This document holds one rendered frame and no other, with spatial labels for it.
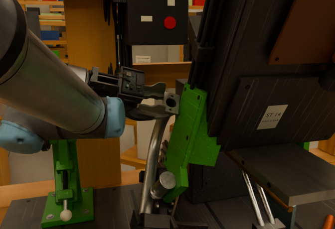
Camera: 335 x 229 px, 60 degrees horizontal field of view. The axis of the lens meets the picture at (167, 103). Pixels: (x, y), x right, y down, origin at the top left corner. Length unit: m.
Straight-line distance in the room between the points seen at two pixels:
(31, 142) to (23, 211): 0.43
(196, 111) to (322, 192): 0.26
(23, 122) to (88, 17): 0.44
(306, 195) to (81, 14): 0.72
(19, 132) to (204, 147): 0.36
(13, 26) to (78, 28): 0.67
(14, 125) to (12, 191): 0.57
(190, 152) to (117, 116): 0.19
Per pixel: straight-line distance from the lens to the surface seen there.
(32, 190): 1.09
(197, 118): 0.59
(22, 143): 0.55
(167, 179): 0.63
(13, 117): 0.57
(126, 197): 0.93
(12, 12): 0.25
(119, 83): 0.61
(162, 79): 1.04
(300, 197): 0.55
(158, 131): 0.76
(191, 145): 0.61
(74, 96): 0.37
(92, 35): 0.90
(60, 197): 0.80
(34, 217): 0.91
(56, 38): 7.47
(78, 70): 0.62
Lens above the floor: 1.39
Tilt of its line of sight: 14 degrees down
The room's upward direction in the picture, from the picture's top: straight up
